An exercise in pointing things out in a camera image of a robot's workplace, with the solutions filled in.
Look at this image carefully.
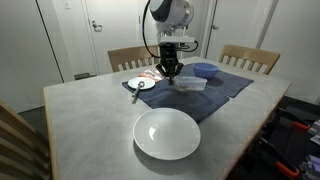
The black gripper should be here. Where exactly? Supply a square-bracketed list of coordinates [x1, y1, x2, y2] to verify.
[155, 42, 185, 85]

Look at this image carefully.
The clear plastic lunchbox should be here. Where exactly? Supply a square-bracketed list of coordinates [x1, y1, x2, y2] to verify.
[172, 75, 208, 93]

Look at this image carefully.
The blue plastic bowl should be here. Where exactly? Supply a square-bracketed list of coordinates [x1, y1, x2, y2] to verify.
[192, 62, 220, 80]

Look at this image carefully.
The clear bag of orange snacks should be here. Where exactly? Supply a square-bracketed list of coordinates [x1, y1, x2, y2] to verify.
[137, 68, 167, 84]

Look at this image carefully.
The small white plate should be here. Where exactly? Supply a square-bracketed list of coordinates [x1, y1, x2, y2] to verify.
[127, 76, 157, 91]

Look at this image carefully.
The dark blue cloth placemat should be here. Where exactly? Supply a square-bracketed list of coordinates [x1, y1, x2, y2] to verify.
[179, 63, 255, 99]
[121, 71, 231, 126]

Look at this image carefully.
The light wooden slat-back chair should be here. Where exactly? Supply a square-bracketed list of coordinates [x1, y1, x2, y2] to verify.
[107, 44, 161, 74]
[0, 99, 53, 180]
[218, 44, 282, 76]

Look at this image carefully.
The metal spoon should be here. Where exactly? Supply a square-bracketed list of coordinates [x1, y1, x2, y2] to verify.
[131, 80, 146, 105]

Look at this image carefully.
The white closet door panel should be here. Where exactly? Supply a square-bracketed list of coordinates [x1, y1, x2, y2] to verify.
[190, 0, 210, 59]

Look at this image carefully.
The white room door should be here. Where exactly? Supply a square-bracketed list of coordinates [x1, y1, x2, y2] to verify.
[205, 0, 269, 63]
[82, 0, 142, 76]

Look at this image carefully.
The large white plate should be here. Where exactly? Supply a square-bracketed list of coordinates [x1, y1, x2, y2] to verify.
[132, 107, 202, 162]

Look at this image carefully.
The black floor box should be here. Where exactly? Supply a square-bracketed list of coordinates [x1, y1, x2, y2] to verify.
[73, 72, 98, 81]

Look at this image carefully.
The wrist mounted camera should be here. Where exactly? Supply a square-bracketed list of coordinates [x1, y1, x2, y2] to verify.
[159, 34, 197, 45]

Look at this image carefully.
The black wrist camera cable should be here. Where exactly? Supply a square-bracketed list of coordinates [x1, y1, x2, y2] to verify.
[142, 0, 200, 59]

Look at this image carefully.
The black clamp with orange handle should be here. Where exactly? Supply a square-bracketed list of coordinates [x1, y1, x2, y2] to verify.
[258, 136, 301, 179]
[279, 108, 312, 132]

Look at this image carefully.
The aluminium extrusion rail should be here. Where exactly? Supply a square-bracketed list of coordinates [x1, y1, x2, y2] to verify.
[298, 153, 320, 180]

